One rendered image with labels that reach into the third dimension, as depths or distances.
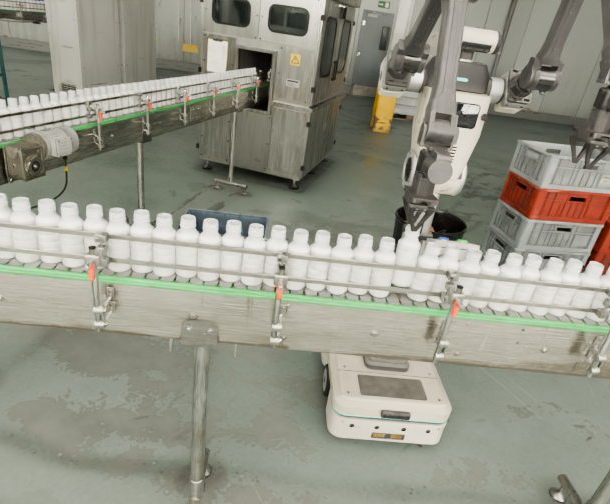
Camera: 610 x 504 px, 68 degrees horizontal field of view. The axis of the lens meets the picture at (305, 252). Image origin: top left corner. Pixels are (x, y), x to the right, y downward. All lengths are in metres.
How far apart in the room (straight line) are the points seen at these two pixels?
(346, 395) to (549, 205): 2.05
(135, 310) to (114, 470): 0.94
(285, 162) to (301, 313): 3.77
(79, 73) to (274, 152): 3.09
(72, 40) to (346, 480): 6.14
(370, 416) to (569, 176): 2.13
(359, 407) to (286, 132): 3.38
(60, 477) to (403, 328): 1.43
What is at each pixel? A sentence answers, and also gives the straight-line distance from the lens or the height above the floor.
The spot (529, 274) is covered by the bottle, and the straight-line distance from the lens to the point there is 1.37.
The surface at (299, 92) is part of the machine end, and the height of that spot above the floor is 1.01.
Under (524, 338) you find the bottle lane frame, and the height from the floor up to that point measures 0.94.
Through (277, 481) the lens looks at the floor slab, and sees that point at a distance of 2.04.
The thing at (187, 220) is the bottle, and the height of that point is 1.16.
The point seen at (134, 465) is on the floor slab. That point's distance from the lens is 2.10.
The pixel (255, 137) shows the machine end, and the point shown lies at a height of 0.48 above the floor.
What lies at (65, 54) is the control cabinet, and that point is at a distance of 7.08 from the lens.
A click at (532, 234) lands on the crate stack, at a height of 0.56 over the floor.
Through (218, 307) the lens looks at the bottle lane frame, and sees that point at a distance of 1.24.
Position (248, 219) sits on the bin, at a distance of 1.79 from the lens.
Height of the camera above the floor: 1.65
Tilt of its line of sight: 27 degrees down
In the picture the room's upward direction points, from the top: 9 degrees clockwise
